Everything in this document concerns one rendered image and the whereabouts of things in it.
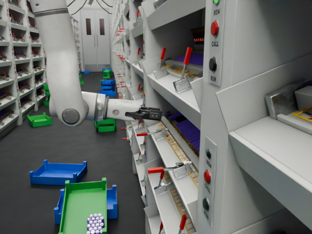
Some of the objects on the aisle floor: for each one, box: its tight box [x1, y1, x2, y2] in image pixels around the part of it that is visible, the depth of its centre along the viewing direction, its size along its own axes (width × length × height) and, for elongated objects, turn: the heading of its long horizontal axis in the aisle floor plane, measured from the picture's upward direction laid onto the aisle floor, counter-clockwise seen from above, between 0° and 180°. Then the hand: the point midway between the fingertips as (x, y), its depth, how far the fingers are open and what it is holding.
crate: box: [29, 160, 87, 185], centre depth 177 cm, size 30×20×8 cm
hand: (154, 113), depth 87 cm, fingers open, 3 cm apart
